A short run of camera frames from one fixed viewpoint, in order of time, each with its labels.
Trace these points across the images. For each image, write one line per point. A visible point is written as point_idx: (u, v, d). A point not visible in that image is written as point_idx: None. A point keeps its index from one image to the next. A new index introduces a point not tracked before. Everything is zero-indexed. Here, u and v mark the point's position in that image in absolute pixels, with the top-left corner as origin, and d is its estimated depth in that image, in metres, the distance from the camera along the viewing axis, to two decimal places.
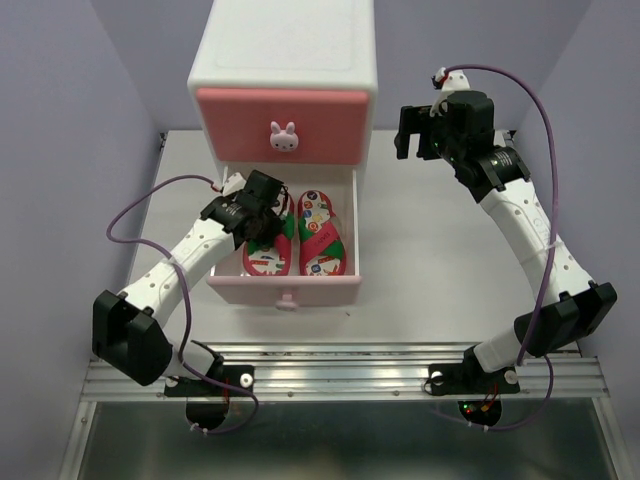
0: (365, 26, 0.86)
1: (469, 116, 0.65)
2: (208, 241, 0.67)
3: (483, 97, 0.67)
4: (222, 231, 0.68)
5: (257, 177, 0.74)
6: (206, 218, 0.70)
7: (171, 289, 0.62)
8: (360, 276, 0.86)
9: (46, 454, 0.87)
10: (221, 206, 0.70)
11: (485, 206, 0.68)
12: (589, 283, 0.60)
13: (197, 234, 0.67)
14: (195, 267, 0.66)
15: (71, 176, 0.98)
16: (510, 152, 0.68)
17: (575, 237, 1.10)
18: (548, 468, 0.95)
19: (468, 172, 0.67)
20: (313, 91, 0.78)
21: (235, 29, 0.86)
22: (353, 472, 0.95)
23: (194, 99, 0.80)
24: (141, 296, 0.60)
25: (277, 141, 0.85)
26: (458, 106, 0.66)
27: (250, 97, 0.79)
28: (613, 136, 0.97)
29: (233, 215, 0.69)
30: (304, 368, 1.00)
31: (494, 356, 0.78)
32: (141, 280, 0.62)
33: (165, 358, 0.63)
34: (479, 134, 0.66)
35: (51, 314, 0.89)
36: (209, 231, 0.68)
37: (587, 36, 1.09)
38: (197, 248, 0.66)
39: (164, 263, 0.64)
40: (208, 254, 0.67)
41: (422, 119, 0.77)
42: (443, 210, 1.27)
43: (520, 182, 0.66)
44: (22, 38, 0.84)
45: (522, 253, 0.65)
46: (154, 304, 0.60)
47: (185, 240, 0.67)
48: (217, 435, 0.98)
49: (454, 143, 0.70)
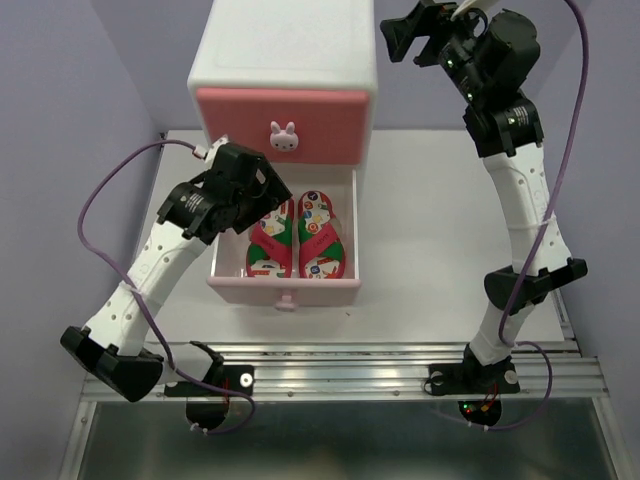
0: (365, 26, 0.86)
1: (506, 64, 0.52)
2: (168, 253, 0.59)
3: (530, 38, 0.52)
4: (181, 236, 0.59)
5: (225, 155, 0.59)
6: (164, 221, 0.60)
7: (134, 318, 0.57)
8: (358, 280, 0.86)
9: (46, 454, 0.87)
10: (181, 201, 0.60)
11: (489, 163, 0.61)
12: (567, 260, 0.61)
13: (155, 246, 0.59)
14: (158, 286, 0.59)
15: (71, 177, 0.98)
16: (527, 107, 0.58)
17: (576, 236, 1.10)
18: (548, 468, 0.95)
19: (479, 123, 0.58)
20: (313, 91, 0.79)
21: (236, 29, 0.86)
22: (354, 472, 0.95)
23: (194, 98, 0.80)
24: (104, 332, 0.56)
25: (277, 141, 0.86)
26: (500, 45, 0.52)
27: (250, 95, 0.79)
28: (613, 136, 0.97)
29: (193, 212, 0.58)
30: (304, 368, 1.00)
31: (486, 342, 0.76)
32: (104, 311, 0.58)
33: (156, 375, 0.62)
34: (508, 83, 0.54)
35: (51, 315, 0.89)
36: (167, 239, 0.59)
37: (587, 36, 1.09)
38: (158, 263, 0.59)
39: (123, 288, 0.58)
40: (171, 267, 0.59)
41: (440, 25, 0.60)
42: (442, 210, 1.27)
43: (531, 145, 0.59)
44: (23, 38, 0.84)
45: (513, 222, 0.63)
46: (117, 341, 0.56)
47: (143, 253, 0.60)
48: (217, 435, 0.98)
49: (473, 83, 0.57)
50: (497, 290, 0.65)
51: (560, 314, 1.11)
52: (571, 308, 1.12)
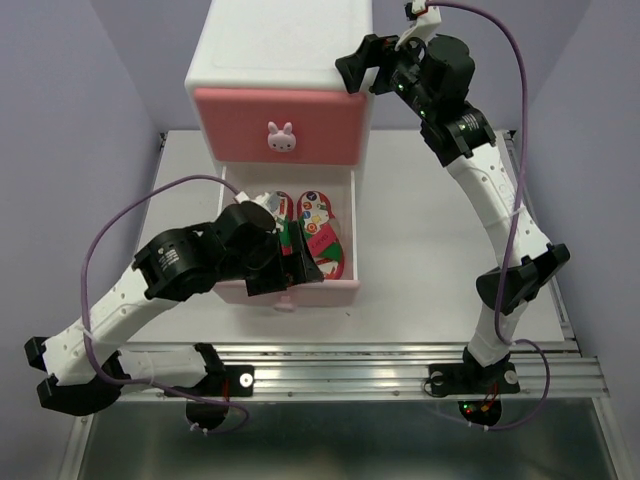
0: (363, 26, 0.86)
1: (447, 78, 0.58)
2: (126, 306, 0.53)
3: (463, 54, 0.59)
4: (143, 293, 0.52)
5: (230, 216, 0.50)
6: (137, 268, 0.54)
7: (78, 357, 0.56)
8: (359, 280, 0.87)
9: (46, 454, 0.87)
10: (158, 252, 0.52)
11: (451, 170, 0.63)
12: (547, 246, 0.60)
13: (119, 293, 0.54)
14: (112, 333, 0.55)
15: (70, 177, 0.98)
16: (476, 115, 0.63)
17: (576, 235, 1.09)
18: (548, 469, 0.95)
19: (435, 135, 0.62)
20: (309, 91, 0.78)
21: (234, 29, 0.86)
22: (353, 472, 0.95)
23: (193, 99, 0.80)
24: (53, 358, 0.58)
25: (275, 141, 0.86)
26: (437, 62, 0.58)
27: (250, 96, 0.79)
28: (614, 134, 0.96)
29: (167, 268, 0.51)
30: (302, 368, 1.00)
31: (484, 343, 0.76)
32: (63, 335, 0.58)
33: (102, 396, 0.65)
34: (452, 95, 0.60)
35: (51, 316, 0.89)
36: (131, 290, 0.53)
37: (587, 33, 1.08)
38: (114, 312, 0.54)
39: (79, 325, 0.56)
40: (128, 318, 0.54)
41: (387, 54, 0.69)
42: (442, 210, 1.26)
43: (487, 145, 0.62)
44: (22, 38, 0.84)
45: (487, 219, 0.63)
46: (58, 373, 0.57)
47: (110, 294, 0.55)
48: (217, 435, 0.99)
49: (423, 100, 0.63)
50: (488, 292, 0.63)
51: (560, 314, 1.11)
52: (570, 308, 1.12)
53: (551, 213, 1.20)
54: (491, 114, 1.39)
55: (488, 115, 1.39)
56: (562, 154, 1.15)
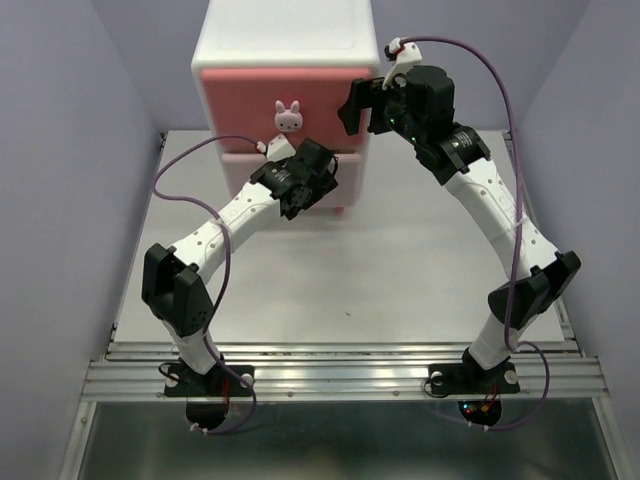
0: (365, 12, 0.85)
1: (430, 98, 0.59)
2: (255, 206, 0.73)
3: (442, 76, 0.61)
4: (269, 196, 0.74)
5: (309, 146, 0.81)
6: (255, 183, 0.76)
7: (216, 248, 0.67)
8: (360, 153, 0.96)
9: (46, 455, 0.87)
10: (271, 172, 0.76)
11: (449, 188, 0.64)
12: (556, 255, 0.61)
13: (246, 198, 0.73)
14: (238, 230, 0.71)
15: (71, 177, 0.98)
16: (468, 132, 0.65)
17: (576, 235, 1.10)
18: (548, 468, 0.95)
19: (430, 154, 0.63)
20: (318, 69, 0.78)
21: (236, 14, 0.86)
22: (353, 472, 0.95)
23: (198, 81, 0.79)
24: (189, 253, 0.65)
25: (282, 120, 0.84)
26: (418, 86, 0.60)
27: (261, 73, 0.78)
28: (614, 134, 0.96)
29: (282, 181, 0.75)
30: (304, 367, 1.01)
31: (488, 349, 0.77)
32: (189, 238, 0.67)
33: (205, 313, 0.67)
34: (440, 115, 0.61)
35: (50, 317, 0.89)
36: (257, 195, 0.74)
37: (588, 32, 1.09)
38: (245, 210, 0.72)
39: (211, 223, 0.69)
40: (254, 217, 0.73)
41: (376, 93, 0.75)
42: (440, 208, 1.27)
43: (482, 160, 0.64)
44: (22, 40, 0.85)
45: (491, 233, 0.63)
46: (199, 261, 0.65)
47: (234, 202, 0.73)
48: (217, 435, 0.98)
49: (412, 125, 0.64)
50: (498, 306, 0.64)
51: (560, 314, 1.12)
52: (570, 307, 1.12)
53: (550, 213, 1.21)
54: (491, 114, 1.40)
55: (488, 115, 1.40)
56: (562, 156, 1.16)
